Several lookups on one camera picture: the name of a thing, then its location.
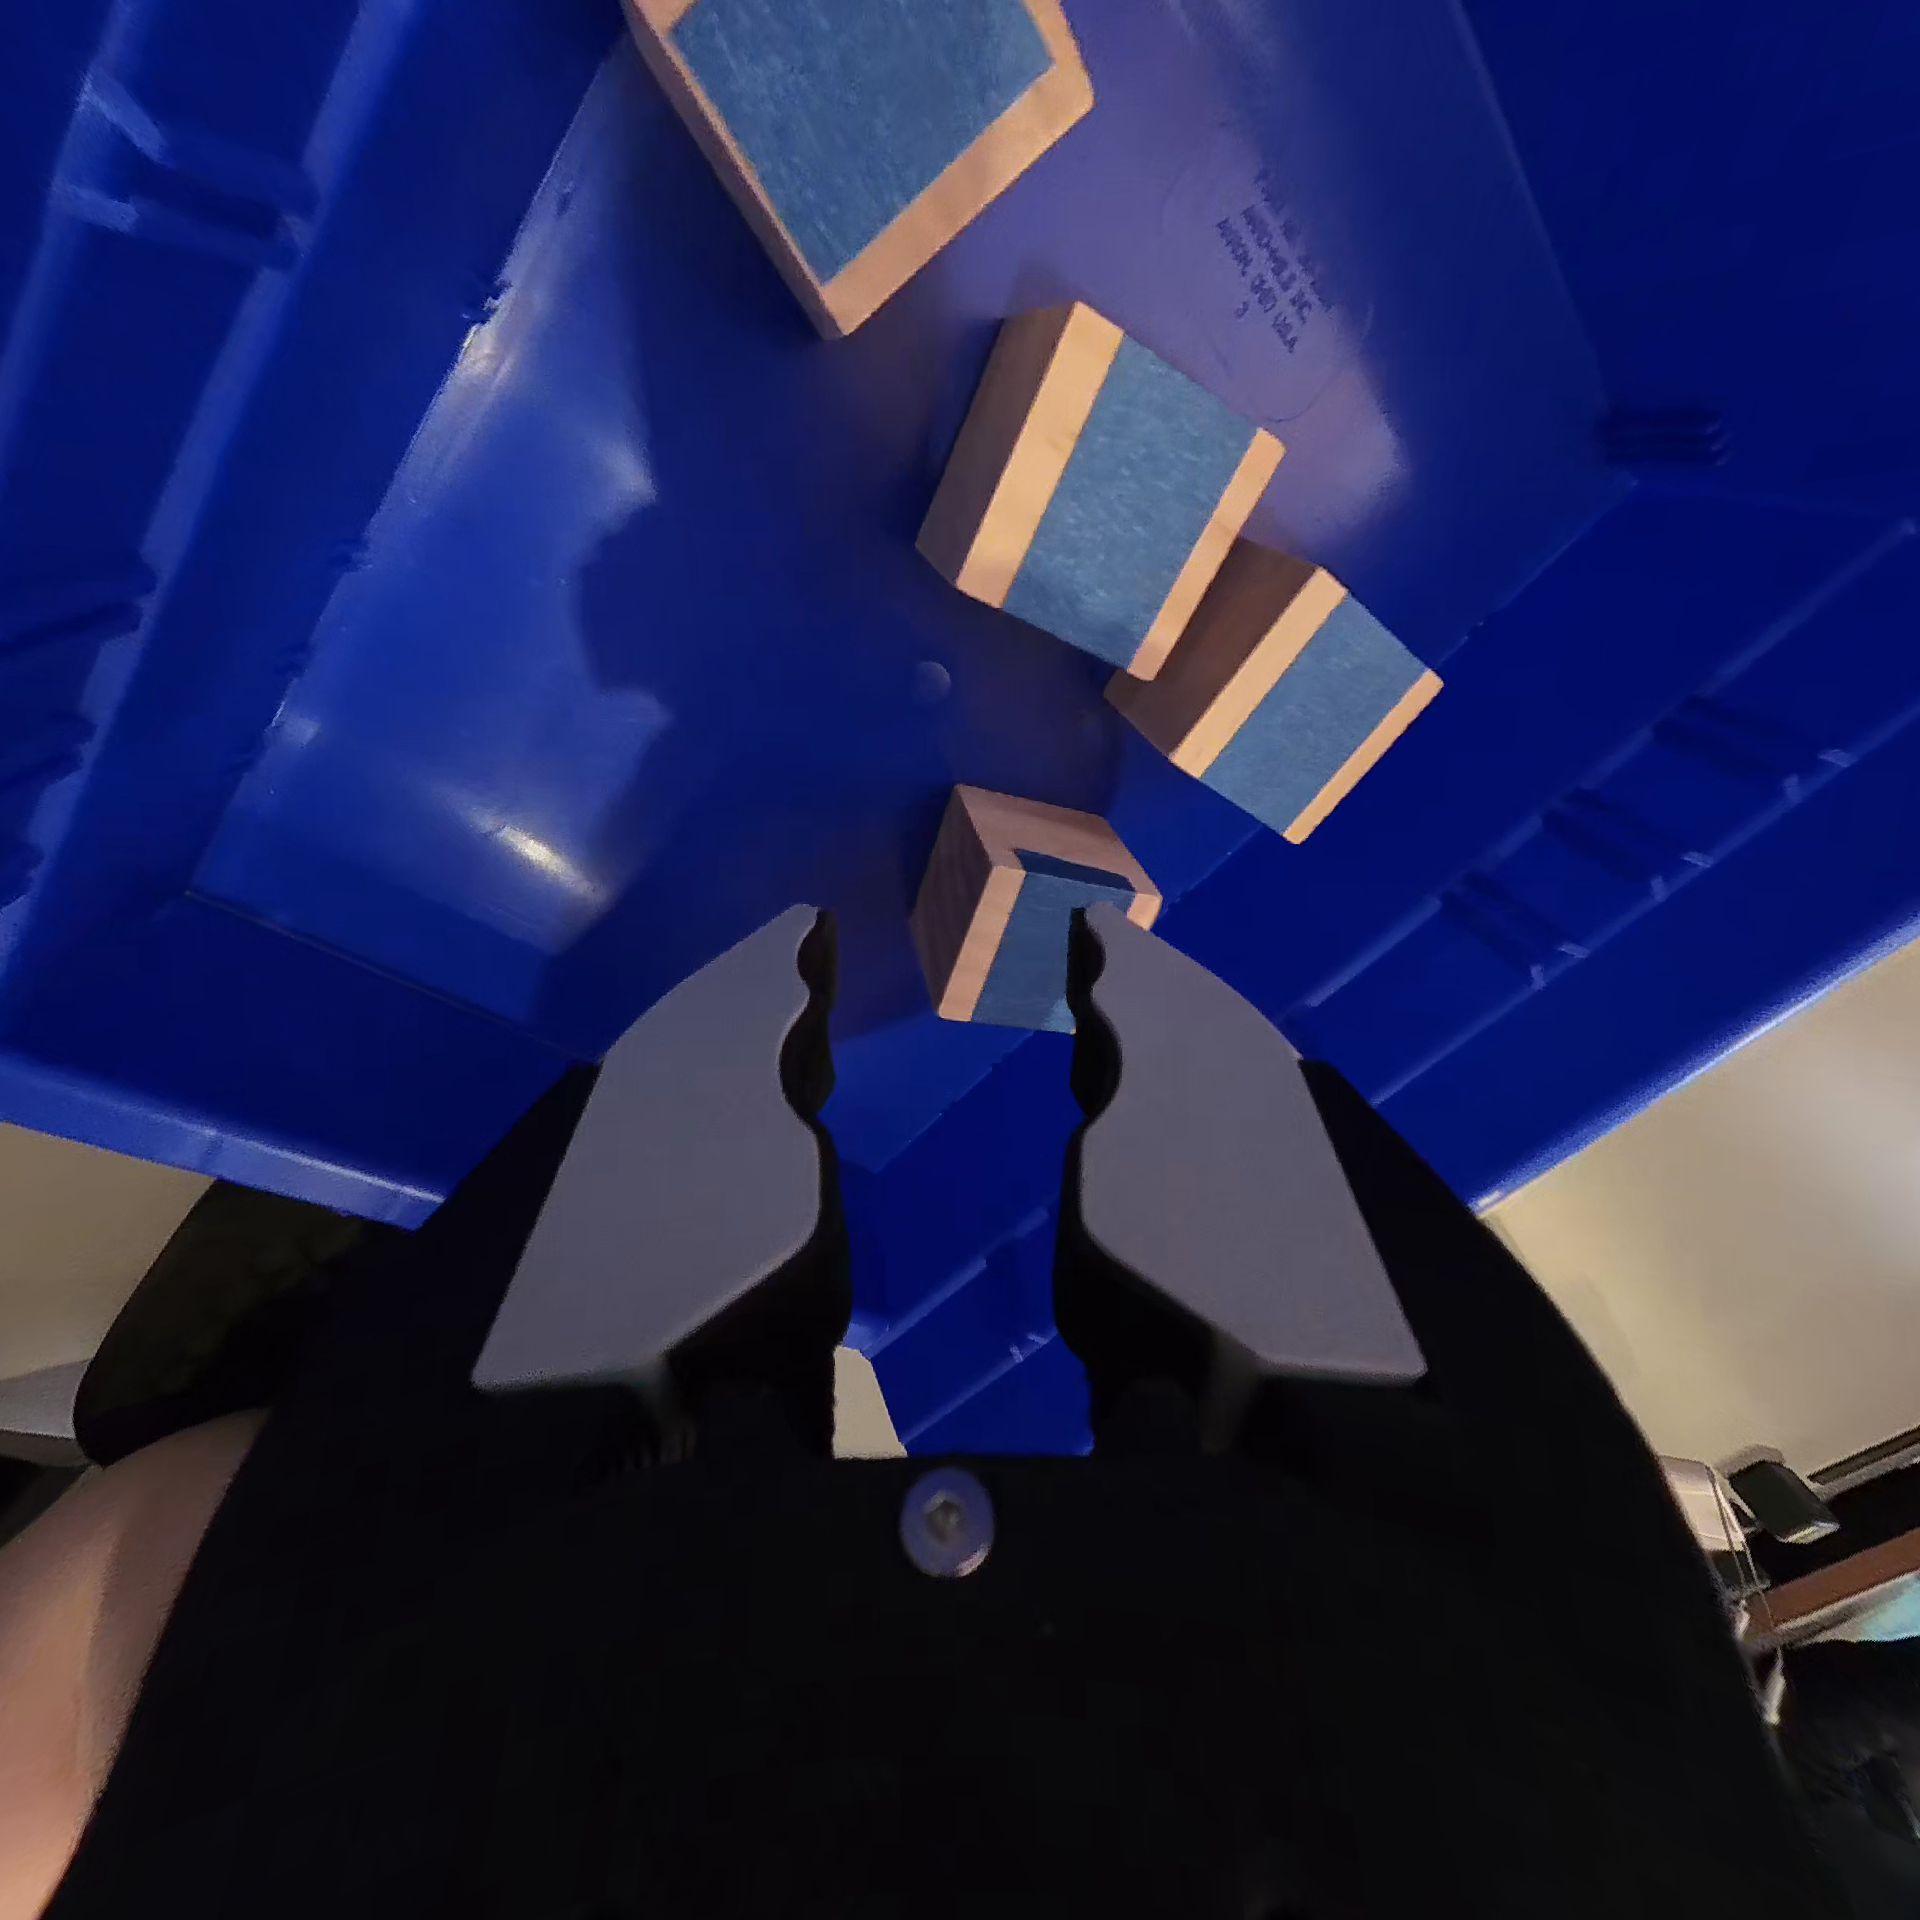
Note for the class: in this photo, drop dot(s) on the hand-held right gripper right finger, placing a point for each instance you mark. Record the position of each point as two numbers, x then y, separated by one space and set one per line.
1231 1201

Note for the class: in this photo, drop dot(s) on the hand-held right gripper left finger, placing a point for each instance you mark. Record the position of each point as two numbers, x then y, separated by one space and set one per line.
661 1201

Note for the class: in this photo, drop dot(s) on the wooden cube with blue stripe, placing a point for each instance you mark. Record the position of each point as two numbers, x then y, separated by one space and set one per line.
991 901
1103 481
1277 692
856 135

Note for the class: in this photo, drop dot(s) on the blue plastic bin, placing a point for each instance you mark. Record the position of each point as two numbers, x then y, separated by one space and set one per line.
451 600

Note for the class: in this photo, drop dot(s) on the black textured pad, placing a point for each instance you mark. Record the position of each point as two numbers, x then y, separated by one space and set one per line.
194 1320

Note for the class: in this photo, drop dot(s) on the dark flat panel on stand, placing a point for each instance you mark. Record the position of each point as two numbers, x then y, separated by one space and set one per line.
1785 1501

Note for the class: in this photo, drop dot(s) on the wooden-edged work table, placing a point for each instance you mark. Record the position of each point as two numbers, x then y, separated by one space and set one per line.
1845 1590

